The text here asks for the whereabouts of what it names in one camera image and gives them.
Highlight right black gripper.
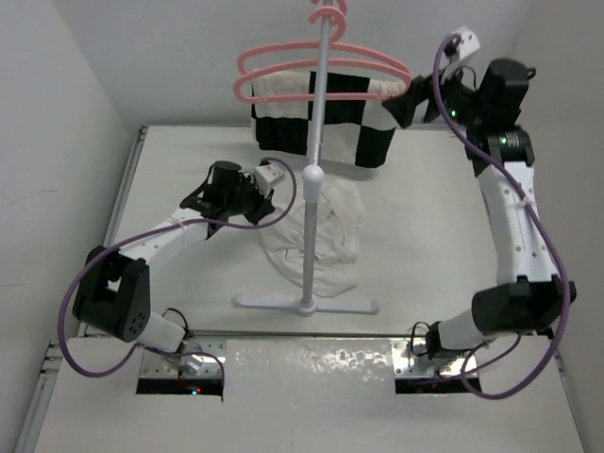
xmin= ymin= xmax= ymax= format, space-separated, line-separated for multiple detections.
xmin=384 ymin=56 xmax=487 ymax=129

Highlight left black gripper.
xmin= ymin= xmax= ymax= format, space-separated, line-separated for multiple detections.
xmin=225 ymin=174 xmax=274 ymax=226

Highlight white t shirt red print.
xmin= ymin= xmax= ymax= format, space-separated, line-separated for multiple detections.
xmin=260 ymin=179 xmax=364 ymax=297

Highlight pink plastic hanger front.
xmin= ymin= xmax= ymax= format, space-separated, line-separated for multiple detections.
xmin=233 ymin=0 xmax=411 ymax=104

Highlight pink plastic hanger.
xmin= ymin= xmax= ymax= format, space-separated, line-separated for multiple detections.
xmin=237 ymin=0 xmax=411 ymax=79
xmin=233 ymin=0 xmax=411 ymax=104

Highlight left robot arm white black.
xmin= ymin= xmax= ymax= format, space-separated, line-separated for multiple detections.
xmin=73 ymin=159 xmax=284 ymax=353

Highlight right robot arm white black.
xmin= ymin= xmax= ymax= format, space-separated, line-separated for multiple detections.
xmin=382 ymin=59 xmax=577 ymax=359

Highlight pink plastic hanger rear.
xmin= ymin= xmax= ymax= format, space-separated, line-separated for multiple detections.
xmin=237 ymin=0 xmax=411 ymax=79

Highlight grey hanger stand pole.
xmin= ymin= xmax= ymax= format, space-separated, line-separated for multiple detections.
xmin=233 ymin=18 xmax=379 ymax=316

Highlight black white checkered towel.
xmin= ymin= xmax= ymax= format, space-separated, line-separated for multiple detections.
xmin=251 ymin=71 xmax=405 ymax=169

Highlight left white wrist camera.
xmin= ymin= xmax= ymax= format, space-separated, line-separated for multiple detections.
xmin=254 ymin=160 xmax=285 ymax=193

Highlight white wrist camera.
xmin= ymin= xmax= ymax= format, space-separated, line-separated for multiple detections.
xmin=254 ymin=160 xmax=285 ymax=193
xmin=445 ymin=26 xmax=480 ymax=71

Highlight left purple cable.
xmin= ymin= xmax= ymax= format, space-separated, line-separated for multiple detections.
xmin=57 ymin=157 xmax=298 ymax=378

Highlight purple cable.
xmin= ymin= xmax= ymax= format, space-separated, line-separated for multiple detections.
xmin=432 ymin=35 xmax=567 ymax=401
xmin=57 ymin=157 xmax=298 ymax=378

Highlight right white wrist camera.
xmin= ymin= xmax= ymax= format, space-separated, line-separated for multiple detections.
xmin=445 ymin=26 xmax=480 ymax=71

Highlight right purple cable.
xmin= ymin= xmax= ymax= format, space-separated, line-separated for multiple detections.
xmin=432 ymin=35 xmax=567 ymax=401

